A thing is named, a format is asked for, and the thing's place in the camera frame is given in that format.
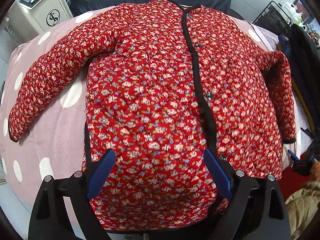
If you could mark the person's right hand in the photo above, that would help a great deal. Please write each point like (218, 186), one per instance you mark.
(315, 171)

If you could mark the pink polka dot sheet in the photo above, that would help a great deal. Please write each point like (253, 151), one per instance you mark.
(50, 134)

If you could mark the red floral quilted jacket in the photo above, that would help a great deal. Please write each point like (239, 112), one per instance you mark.
(155, 109)

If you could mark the white air conditioner unit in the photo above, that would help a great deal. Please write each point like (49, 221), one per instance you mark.
(27, 19)

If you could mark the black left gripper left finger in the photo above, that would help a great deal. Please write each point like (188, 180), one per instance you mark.
(49, 217)

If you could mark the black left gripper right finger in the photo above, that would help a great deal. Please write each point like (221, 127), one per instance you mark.
(256, 208)

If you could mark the dark hanging clothes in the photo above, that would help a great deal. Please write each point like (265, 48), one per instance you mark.
(303, 58)

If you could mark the beige right sleeve forearm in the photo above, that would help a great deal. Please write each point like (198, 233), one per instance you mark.
(302, 205)

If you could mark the black clothes rack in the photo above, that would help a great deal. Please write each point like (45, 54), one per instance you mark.
(274, 19)

